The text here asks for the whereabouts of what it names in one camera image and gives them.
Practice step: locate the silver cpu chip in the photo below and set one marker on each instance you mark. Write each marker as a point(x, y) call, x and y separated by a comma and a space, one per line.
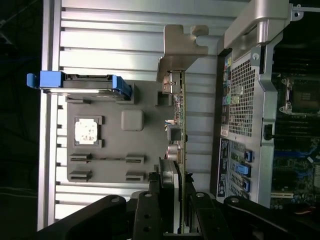
point(87, 130)

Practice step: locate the green motherboard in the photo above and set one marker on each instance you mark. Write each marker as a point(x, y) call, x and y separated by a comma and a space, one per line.
point(292, 170)

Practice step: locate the grey part rack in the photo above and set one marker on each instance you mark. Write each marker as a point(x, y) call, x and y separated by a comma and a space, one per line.
point(112, 147)

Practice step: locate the cpu socket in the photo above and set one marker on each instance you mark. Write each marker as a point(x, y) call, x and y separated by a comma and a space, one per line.
point(305, 96)

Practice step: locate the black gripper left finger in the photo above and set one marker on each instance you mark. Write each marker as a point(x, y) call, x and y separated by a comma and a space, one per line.
point(147, 215)

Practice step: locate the black rear label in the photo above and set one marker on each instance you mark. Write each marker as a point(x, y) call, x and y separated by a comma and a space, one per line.
point(223, 170)

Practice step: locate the open black pc case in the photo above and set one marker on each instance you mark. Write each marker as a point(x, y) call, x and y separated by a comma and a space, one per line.
point(242, 100)

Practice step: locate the blue slot retainer clip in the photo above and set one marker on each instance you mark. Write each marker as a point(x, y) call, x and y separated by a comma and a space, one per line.
point(243, 168)
point(248, 156)
point(247, 185)

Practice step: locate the hard disk blue carrier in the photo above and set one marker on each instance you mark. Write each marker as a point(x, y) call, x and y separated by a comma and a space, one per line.
point(50, 80)

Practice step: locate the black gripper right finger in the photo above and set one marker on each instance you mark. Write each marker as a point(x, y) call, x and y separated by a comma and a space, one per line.
point(207, 220)

